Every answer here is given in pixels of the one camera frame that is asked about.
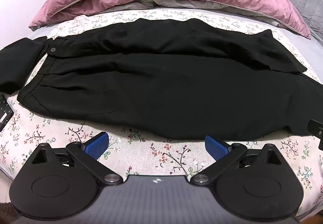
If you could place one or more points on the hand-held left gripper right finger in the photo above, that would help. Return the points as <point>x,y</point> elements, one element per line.
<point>214,147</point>

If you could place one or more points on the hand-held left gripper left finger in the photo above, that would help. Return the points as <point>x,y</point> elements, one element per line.
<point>97,145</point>

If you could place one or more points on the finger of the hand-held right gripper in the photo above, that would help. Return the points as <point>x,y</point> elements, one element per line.
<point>316,133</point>

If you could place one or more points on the black pants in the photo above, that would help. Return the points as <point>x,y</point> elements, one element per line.
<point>164,88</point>

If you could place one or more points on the floral blanket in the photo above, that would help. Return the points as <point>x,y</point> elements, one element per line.
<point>156,153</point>

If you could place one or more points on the grey bed sheet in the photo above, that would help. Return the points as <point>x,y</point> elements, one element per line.
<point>302,45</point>

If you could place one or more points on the black flat device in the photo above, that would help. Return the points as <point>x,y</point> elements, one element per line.
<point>4,110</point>

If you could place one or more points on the black garment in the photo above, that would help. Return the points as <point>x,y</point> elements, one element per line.
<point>17,62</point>

